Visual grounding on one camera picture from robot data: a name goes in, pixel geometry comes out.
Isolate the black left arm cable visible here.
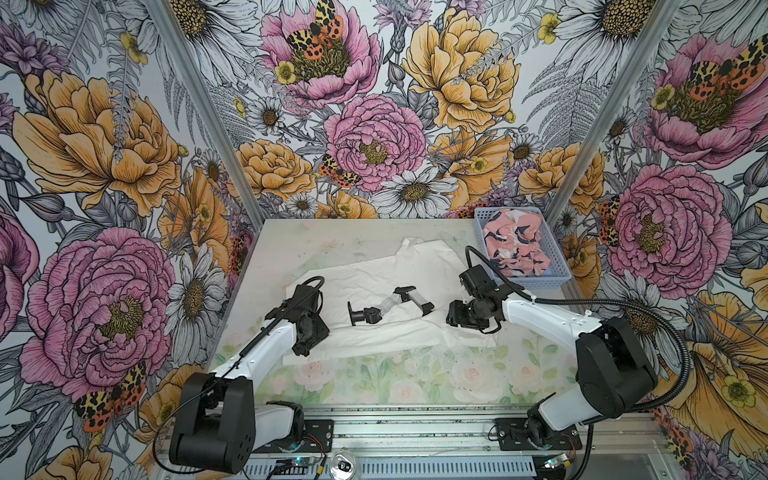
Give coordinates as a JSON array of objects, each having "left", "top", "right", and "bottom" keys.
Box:
[{"left": 151, "top": 275, "right": 326, "bottom": 475}]

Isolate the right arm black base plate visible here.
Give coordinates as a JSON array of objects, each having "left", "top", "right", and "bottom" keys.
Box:
[{"left": 489, "top": 417, "right": 582, "bottom": 451}]

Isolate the aluminium corner post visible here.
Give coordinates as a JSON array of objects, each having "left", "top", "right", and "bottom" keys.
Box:
[
  {"left": 545, "top": 0, "right": 683, "bottom": 225},
  {"left": 147, "top": 1, "right": 265, "bottom": 235}
]

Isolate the right aluminium corner post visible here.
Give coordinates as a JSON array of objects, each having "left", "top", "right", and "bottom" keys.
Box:
[{"left": 545, "top": 0, "right": 683, "bottom": 225}]

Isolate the grey slotted cable duct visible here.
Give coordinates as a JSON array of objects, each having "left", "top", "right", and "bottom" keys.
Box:
[{"left": 233, "top": 456, "right": 537, "bottom": 479}]

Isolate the pink patterned garment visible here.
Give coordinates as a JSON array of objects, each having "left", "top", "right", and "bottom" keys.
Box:
[{"left": 482, "top": 209, "right": 551, "bottom": 277}]

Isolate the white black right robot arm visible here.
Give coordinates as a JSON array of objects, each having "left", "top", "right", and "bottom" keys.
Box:
[{"left": 446, "top": 276, "right": 658, "bottom": 449}]

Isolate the white t-shirt with robot print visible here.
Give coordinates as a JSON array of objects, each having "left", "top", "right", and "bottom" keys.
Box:
[{"left": 283, "top": 239, "right": 498, "bottom": 366}]

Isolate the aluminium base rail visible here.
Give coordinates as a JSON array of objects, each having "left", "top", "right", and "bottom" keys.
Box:
[{"left": 155, "top": 404, "right": 661, "bottom": 460}]

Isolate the light blue perforated laundry basket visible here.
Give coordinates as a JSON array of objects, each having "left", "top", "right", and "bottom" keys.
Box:
[{"left": 474, "top": 207, "right": 572, "bottom": 290}]

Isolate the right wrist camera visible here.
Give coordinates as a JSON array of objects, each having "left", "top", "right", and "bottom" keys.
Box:
[{"left": 459, "top": 265, "right": 497, "bottom": 298}]

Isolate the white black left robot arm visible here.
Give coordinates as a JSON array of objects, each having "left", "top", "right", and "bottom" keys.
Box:
[{"left": 168, "top": 293, "right": 328, "bottom": 474}]

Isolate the left aluminium corner post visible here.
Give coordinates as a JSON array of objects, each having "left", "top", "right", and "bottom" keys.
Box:
[{"left": 147, "top": 1, "right": 265, "bottom": 235}]

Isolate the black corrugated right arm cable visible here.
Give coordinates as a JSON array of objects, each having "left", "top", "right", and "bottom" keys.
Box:
[{"left": 464, "top": 245, "right": 692, "bottom": 415}]

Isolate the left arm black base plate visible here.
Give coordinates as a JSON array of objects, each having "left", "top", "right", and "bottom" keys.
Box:
[{"left": 275, "top": 419, "right": 335, "bottom": 454}]

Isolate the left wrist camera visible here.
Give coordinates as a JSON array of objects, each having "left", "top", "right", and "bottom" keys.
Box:
[{"left": 264, "top": 300, "right": 311, "bottom": 323}]

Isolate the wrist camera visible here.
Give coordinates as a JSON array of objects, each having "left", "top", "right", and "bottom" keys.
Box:
[
  {"left": 264, "top": 300, "right": 311, "bottom": 323},
  {"left": 459, "top": 265, "right": 497, "bottom": 298}
]

